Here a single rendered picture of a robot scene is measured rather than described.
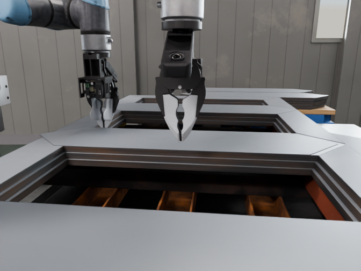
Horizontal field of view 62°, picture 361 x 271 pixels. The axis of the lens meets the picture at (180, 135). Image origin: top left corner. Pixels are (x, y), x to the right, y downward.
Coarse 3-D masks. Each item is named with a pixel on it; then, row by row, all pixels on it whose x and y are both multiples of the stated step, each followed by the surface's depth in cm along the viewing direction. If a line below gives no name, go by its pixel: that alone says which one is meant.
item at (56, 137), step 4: (80, 128) 86; (56, 132) 81; (60, 132) 81; (64, 132) 81; (68, 132) 81; (72, 132) 81; (76, 132) 81; (48, 136) 77; (52, 136) 77; (56, 136) 77; (60, 136) 77; (64, 136) 77; (68, 136) 77; (48, 140) 73; (52, 140) 73; (56, 140) 73; (60, 140) 73; (52, 144) 70
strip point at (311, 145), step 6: (294, 138) 76; (300, 138) 76; (306, 138) 76; (312, 138) 76; (300, 144) 71; (306, 144) 71; (312, 144) 71; (318, 144) 71; (324, 144) 71; (330, 144) 71; (336, 144) 71; (306, 150) 66; (312, 150) 66; (318, 150) 66
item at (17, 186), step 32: (288, 128) 89; (64, 160) 68; (96, 160) 68; (128, 160) 68; (160, 160) 67; (192, 160) 66; (224, 160) 65; (256, 160) 64; (288, 160) 64; (320, 160) 62; (0, 192) 49; (352, 192) 47
